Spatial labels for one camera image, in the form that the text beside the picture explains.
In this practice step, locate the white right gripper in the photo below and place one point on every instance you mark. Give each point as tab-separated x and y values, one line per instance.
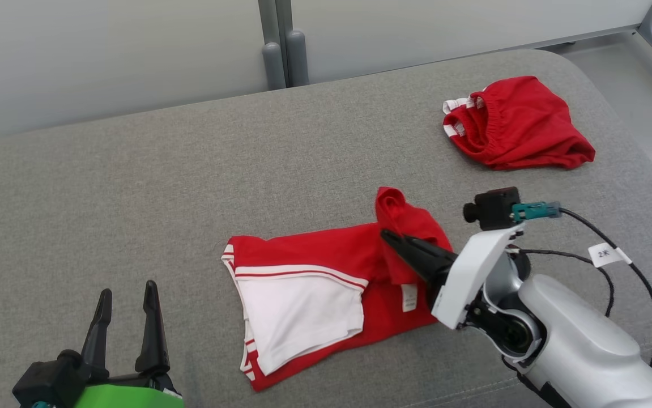
473	272

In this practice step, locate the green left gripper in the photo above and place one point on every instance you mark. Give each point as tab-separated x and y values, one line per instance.
127	396

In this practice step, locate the red white Bulls jersey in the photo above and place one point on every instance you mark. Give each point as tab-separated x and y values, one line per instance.
314	249

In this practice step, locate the red shorts with white stripes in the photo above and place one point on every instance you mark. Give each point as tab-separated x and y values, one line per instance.
524	124

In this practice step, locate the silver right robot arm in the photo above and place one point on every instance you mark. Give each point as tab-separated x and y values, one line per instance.
575	340

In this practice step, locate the grey rounded partition foot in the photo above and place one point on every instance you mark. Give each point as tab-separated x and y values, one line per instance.
297	56
273	65

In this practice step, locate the grey partition upright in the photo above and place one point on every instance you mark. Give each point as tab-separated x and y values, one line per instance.
275	20

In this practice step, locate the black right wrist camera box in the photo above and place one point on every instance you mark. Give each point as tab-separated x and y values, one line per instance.
493	208

